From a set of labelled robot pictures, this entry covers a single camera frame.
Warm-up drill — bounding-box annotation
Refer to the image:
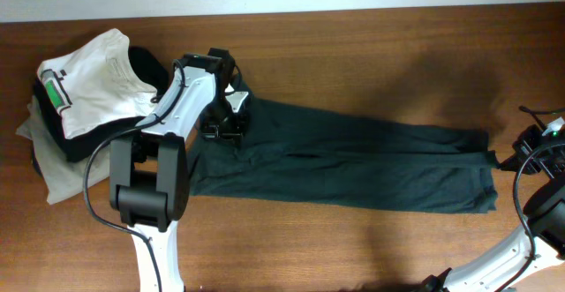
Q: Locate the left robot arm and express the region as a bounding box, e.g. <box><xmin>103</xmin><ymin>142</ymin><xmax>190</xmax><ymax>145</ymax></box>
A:
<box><xmin>109</xmin><ymin>49</ymin><xmax>249</xmax><ymax>291</ymax></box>

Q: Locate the white folded t-shirt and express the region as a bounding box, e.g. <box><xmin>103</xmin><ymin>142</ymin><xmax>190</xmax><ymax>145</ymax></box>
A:
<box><xmin>36</xmin><ymin>28</ymin><xmax>157</xmax><ymax>139</ymax></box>

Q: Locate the black folded garment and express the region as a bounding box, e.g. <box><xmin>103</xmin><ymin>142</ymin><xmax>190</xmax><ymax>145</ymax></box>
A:
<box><xmin>33</xmin><ymin>47</ymin><xmax>169</xmax><ymax>162</ymax></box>

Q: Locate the beige folded cloth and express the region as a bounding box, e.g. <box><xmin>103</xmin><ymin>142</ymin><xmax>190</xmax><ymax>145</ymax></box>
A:
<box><xmin>16</xmin><ymin>95</ymin><xmax>147</xmax><ymax>206</ymax></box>

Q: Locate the dark green t-shirt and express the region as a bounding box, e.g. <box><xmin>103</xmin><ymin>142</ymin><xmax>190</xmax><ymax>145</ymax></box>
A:
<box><xmin>188</xmin><ymin>96</ymin><xmax>498</xmax><ymax>213</ymax></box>

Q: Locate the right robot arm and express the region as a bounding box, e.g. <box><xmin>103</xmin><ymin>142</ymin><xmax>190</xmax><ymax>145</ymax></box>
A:
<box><xmin>417</xmin><ymin>117</ymin><xmax>564</xmax><ymax>292</ymax></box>

